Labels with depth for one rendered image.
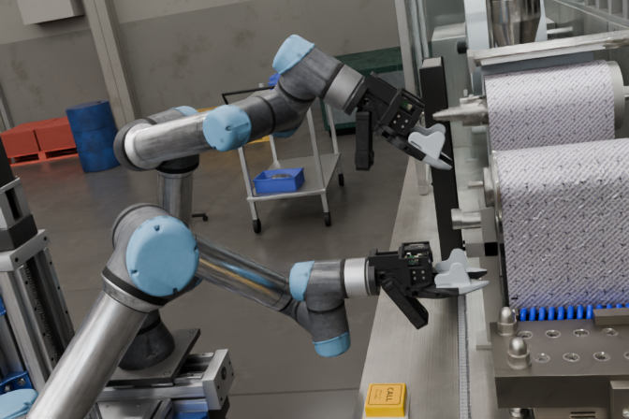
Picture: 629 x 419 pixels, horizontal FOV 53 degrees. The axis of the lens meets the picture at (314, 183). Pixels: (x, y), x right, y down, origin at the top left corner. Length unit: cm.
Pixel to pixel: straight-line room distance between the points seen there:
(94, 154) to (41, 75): 284
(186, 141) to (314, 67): 27
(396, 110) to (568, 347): 48
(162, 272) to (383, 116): 45
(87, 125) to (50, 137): 154
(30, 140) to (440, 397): 845
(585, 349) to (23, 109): 1002
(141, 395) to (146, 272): 77
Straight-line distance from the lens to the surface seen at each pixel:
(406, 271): 116
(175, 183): 153
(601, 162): 115
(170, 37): 940
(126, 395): 177
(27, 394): 129
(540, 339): 114
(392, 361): 134
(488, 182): 115
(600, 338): 115
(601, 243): 119
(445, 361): 133
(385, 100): 111
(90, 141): 779
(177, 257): 103
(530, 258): 118
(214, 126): 108
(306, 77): 111
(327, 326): 123
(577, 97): 135
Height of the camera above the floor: 165
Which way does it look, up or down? 17 degrees down
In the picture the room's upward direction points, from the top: 10 degrees counter-clockwise
